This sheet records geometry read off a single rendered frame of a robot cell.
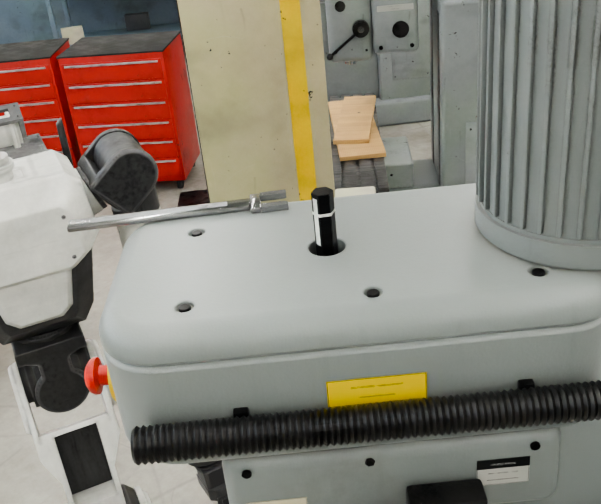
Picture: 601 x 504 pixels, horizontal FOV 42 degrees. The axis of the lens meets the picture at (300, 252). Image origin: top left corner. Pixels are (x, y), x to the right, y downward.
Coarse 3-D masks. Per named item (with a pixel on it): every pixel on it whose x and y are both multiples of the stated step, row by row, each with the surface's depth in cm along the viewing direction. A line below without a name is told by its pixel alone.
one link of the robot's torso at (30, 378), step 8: (80, 352) 155; (88, 352) 156; (72, 360) 153; (80, 360) 155; (88, 360) 155; (24, 368) 152; (32, 368) 152; (80, 368) 154; (24, 376) 153; (32, 376) 152; (40, 376) 151; (24, 384) 152; (32, 384) 152; (32, 392) 152; (32, 400) 155
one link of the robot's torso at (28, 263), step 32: (32, 160) 142; (64, 160) 144; (0, 192) 132; (32, 192) 133; (64, 192) 134; (0, 224) 130; (32, 224) 132; (64, 224) 135; (0, 256) 132; (32, 256) 135; (64, 256) 137; (0, 288) 135; (32, 288) 138; (64, 288) 141; (0, 320) 139; (32, 320) 141; (64, 320) 144
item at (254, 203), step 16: (272, 192) 89; (176, 208) 88; (192, 208) 87; (208, 208) 87; (224, 208) 87; (240, 208) 87; (256, 208) 86; (272, 208) 86; (288, 208) 86; (80, 224) 87; (96, 224) 86; (112, 224) 87; (128, 224) 87
